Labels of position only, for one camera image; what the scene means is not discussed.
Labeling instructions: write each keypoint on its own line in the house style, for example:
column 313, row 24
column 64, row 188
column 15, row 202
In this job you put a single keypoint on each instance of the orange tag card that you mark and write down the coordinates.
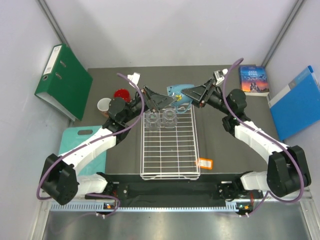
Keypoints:
column 205, row 163

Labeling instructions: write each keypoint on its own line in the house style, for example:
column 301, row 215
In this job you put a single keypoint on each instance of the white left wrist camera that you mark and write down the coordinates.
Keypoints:
column 134, row 78

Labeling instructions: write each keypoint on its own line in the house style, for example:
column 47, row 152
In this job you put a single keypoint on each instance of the green lever arch binder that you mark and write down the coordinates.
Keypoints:
column 65, row 84

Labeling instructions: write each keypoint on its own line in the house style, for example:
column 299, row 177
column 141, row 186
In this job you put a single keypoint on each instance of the white wire dish rack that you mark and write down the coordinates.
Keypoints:
column 170, row 153

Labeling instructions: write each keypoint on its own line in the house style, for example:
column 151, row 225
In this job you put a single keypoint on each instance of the blue mug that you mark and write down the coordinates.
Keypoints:
column 183, row 102

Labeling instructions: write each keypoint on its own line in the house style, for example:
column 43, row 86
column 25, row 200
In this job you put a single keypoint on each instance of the red mug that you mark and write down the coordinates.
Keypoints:
column 122, row 93

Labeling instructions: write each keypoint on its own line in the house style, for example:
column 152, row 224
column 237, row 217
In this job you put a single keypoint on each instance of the clear glass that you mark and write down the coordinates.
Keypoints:
column 152, row 121
column 169, row 118

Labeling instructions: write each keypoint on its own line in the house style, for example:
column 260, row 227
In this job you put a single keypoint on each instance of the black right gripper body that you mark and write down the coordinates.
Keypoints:
column 212, row 98

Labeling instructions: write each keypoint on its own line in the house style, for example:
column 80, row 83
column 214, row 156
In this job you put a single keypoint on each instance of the Jane Eyre paperback book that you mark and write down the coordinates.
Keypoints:
column 253, row 80

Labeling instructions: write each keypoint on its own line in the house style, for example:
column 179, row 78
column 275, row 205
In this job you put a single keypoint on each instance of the aluminium rail frame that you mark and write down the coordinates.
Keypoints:
column 185, row 218

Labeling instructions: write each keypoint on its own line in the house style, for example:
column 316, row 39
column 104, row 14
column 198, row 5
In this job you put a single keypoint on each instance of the pink floral mug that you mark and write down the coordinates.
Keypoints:
column 103, row 106

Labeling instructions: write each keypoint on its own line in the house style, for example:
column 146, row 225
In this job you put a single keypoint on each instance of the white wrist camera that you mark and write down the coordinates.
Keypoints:
column 219, row 76
column 134, row 78

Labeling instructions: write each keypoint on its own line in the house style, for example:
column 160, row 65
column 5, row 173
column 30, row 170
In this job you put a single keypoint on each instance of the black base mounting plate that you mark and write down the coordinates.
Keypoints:
column 216, row 186

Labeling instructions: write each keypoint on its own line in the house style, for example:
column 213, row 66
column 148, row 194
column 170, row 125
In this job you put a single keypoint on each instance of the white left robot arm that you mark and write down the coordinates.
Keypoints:
column 60, row 178

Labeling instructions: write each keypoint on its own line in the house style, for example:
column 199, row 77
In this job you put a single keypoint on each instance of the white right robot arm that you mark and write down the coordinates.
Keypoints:
column 287, row 168

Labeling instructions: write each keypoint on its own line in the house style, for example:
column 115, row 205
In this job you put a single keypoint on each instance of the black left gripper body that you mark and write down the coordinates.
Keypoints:
column 136, row 105

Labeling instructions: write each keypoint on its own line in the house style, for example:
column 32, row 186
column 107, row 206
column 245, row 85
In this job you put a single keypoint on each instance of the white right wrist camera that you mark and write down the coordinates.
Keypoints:
column 219, row 76

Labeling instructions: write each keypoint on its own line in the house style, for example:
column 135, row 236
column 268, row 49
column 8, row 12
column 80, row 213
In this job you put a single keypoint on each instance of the blue folder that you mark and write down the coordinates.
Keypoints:
column 297, row 105

